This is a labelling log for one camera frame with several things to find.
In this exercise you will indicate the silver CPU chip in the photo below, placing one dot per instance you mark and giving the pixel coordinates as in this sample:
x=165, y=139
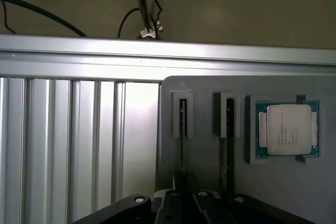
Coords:
x=287, y=129

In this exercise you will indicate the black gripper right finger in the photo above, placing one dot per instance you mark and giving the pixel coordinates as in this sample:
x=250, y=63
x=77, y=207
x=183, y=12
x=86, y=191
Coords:
x=204, y=208

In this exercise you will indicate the grey hard drive assembly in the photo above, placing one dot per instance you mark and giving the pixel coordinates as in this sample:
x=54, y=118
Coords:
x=262, y=195

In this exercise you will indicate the silver stand pole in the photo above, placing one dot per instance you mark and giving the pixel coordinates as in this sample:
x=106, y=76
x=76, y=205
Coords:
x=143, y=3

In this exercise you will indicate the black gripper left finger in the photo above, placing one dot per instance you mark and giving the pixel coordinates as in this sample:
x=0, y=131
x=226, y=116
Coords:
x=168, y=208

